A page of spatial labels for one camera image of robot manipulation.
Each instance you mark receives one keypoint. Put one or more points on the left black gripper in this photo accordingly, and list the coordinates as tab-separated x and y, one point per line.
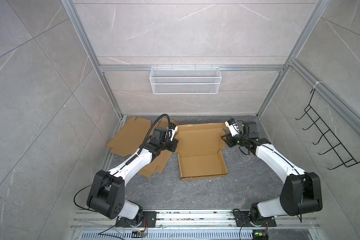
174	142

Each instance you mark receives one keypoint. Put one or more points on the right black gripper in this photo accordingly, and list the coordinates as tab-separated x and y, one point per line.
229	141

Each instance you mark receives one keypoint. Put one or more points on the brown cardboard box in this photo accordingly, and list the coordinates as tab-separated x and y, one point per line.
199	151

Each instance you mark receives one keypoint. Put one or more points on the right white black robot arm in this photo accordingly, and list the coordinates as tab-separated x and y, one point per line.
301	193

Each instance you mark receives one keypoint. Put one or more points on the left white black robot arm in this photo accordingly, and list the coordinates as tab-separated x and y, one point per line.
107	193

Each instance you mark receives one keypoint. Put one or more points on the left flat cardboard stack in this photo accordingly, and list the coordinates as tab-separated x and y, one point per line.
130	137

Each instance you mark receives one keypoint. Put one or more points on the left small circuit board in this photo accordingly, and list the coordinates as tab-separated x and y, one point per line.
138	234

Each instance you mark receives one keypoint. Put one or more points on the small circuit board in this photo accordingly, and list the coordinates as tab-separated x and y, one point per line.
138	234
260	235

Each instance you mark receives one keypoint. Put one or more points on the right small circuit board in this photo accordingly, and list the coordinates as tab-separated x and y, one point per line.
260	235

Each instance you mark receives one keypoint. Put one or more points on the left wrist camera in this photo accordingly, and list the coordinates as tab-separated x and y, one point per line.
172	130

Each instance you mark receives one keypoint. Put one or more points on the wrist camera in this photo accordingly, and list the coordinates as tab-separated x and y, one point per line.
231	124
172	130

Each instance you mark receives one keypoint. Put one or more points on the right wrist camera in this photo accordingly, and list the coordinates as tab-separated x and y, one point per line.
231	124

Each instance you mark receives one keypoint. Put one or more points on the white wire mesh basket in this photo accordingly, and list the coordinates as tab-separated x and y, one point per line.
185	80

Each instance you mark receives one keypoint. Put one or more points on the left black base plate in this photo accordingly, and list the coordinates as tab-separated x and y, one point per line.
143	219

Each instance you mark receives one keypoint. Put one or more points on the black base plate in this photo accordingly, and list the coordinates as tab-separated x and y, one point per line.
143	219
250	219

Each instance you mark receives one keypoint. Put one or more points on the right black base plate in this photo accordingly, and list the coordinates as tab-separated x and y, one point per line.
250	219

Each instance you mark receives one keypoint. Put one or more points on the black wire hook rack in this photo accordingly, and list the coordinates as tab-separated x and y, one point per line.
336	146

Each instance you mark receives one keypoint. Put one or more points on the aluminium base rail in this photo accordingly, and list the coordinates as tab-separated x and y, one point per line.
180	219

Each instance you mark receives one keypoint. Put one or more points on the slotted grey cable duct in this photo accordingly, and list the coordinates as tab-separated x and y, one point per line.
230	234

